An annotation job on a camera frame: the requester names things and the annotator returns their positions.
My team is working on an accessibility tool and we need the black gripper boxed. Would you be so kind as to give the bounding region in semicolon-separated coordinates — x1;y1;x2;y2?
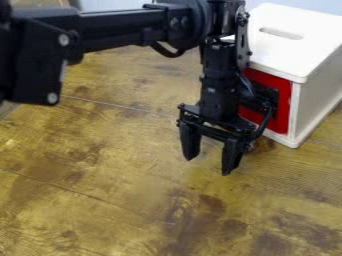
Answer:
177;104;258;176

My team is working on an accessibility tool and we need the red drawer front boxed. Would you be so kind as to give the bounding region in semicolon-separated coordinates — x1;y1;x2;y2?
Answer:
239;68;291;134

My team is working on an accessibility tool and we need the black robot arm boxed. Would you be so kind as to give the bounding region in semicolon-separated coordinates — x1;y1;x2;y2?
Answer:
0;0;259;175

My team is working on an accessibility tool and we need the white wooden drawer box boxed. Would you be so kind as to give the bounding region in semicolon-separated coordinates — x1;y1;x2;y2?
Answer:
246;3;342;148

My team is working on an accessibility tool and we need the woven bamboo blind panel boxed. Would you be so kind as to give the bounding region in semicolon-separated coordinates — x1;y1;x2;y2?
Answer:
0;101;19;120

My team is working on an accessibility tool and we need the black metal drawer handle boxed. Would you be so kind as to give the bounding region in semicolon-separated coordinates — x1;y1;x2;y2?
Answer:
250;102;273;140

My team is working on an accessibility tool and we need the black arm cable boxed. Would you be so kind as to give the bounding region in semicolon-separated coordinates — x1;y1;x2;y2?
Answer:
149;40;189;59

